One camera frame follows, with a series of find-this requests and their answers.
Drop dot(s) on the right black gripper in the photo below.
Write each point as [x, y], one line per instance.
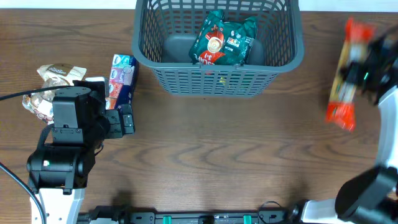
[352, 74]

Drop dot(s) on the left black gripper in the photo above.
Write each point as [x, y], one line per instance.
[129, 127]

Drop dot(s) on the orange spaghetti pasta packet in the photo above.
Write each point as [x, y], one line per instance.
[340, 108]

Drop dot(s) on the green Nescafe coffee bag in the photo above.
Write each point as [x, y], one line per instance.
[221, 42]

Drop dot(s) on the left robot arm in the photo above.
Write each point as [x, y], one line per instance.
[66, 151]

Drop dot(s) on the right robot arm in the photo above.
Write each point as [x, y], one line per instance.
[363, 199]

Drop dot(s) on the Kleenex tissue multipack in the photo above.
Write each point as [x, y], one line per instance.
[122, 81]

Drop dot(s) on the small white-green sachet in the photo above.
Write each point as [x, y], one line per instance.
[95, 79]

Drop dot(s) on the grey plastic mesh basket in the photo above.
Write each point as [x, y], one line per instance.
[164, 32]

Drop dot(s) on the black aluminium rail base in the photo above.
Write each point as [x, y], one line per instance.
[125, 215]

